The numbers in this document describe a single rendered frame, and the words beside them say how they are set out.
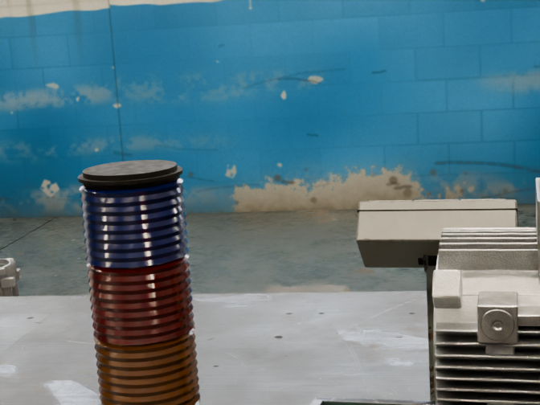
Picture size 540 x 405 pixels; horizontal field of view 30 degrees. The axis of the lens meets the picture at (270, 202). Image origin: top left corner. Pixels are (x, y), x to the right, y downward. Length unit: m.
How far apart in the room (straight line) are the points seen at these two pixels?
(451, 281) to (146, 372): 0.30
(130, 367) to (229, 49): 5.88
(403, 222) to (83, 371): 0.60
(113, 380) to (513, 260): 0.37
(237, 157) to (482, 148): 1.55
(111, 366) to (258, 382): 0.82
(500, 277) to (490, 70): 5.52
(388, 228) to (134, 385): 0.56
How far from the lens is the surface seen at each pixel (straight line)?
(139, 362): 0.58
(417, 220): 1.10
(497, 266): 0.83
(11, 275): 3.29
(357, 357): 1.47
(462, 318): 0.81
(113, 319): 0.58
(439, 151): 6.37
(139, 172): 0.56
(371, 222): 1.10
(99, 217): 0.57
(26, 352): 1.63
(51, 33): 6.76
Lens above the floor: 1.30
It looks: 11 degrees down
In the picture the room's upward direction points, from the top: 4 degrees counter-clockwise
